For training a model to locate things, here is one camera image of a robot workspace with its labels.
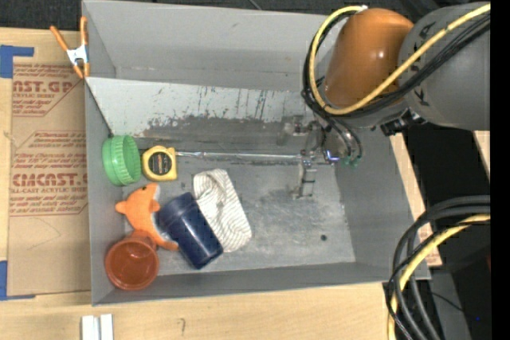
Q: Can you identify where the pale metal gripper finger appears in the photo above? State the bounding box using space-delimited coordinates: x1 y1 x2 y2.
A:
292 158 319 200
277 120 319 147

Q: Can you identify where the grey metal bin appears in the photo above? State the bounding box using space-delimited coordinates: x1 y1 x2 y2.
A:
80 0 434 307

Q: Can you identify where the clear orange plastic cup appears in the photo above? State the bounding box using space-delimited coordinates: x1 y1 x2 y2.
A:
104 233 161 291

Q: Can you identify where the brown cardboard board, red print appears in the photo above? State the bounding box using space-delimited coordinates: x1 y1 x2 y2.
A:
0 26 93 302

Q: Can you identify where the yellow tape measure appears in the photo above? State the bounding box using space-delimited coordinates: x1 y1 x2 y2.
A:
140 145 179 183

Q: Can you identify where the dark blue plastic cup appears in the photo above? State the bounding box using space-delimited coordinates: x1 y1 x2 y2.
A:
158 191 225 271

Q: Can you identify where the orange toy fish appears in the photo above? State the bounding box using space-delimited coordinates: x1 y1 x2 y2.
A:
115 182 180 252

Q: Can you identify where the white striped cloth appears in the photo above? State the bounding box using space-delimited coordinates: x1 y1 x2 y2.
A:
192 168 253 253

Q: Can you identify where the green plastic cup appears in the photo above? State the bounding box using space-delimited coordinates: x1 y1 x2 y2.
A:
101 134 142 187

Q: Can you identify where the black cylinder on white bracket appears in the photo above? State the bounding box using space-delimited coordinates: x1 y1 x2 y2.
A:
379 109 422 137

